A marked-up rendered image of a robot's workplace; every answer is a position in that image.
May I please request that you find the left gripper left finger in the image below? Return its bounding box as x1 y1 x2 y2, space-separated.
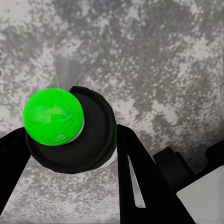
0 127 32 215

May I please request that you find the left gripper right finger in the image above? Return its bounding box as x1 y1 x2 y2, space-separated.
117 124 196 224

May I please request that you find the insectifuge atomizer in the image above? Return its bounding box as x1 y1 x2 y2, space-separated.
23 56 118 175

